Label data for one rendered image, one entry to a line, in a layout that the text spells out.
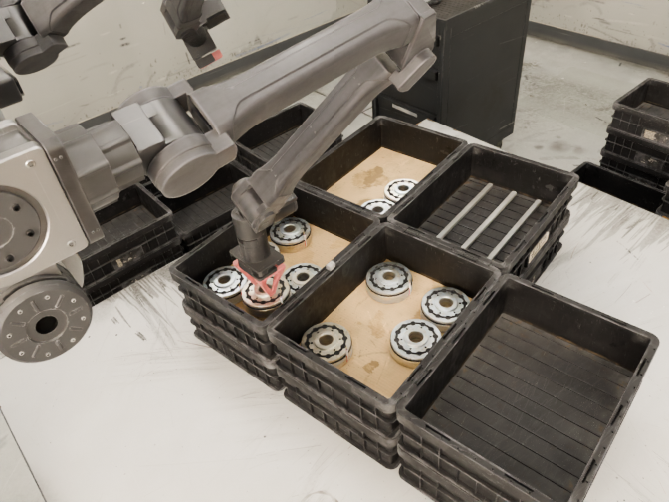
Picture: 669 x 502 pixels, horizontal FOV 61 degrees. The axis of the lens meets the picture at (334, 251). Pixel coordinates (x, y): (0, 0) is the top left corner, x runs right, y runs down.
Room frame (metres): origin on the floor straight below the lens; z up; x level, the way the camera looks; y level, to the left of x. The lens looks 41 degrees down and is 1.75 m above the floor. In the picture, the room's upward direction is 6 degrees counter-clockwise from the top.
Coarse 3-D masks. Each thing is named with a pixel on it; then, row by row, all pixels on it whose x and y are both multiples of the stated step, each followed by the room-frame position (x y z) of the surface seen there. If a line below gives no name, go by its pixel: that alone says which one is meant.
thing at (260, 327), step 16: (304, 192) 1.17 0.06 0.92; (352, 208) 1.08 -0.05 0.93; (208, 240) 1.02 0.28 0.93; (192, 256) 0.97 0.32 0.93; (336, 256) 0.92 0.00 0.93; (176, 272) 0.92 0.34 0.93; (320, 272) 0.87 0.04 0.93; (192, 288) 0.88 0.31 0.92; (304, 288) 0.83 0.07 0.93; (224, 304) 0.81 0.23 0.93; (288, 304) 0.79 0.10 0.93; (240, 320) 0.78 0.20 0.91; (256, 320) 0.76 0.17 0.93; (272, 320) 0.75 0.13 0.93
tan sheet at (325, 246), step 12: (312, 228) 1.14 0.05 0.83; (312, 240) 1.10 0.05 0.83; (324, 240) 1.09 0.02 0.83; (336, 240) 1.09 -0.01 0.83; (300, 252) 1.06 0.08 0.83; (312, 252) 1.05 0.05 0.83; (324, 252) 1.05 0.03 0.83; (336, 252) 1.04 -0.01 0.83; (288, 264) 1.02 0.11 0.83; (324, 264) 1.00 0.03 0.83
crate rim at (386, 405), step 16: (384, 224) 1.01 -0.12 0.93; (368, 240) 0.96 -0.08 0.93; (416, 240) 0.94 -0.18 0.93; (352, 256) 0.91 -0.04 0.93; (464, 256) 0.87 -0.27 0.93; (496, 272) 0.82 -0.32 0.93; (464, 320) 0.70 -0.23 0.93; (272, 336) 0.71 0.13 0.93; (448, 336) 0.67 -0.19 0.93; (288, 352) 0.69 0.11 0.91; (304, 352) 0.67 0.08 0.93; (432, 352) 0.63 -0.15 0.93; (320, 368) 0.63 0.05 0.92; (336, 368) 0.62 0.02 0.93; (416, 368) 0.60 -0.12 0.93; (352, 384) 0.58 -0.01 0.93; (368, 400) 0.56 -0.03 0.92; (384, 400) 0.55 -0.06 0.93
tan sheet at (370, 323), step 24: (360, 288) 0.91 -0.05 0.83; (432, 288) 0.89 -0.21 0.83; (336, 312) 0.85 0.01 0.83; (360, 312) 0.84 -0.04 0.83; (384, 312) 0.83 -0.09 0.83; (408, 312) 0.82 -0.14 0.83; (360, 336) 0.77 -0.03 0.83; (384, 336) 0.77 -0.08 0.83; (360, 360) 0.71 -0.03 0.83; (384, 360) 0.70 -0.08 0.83; (384, 384) 0.65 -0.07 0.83
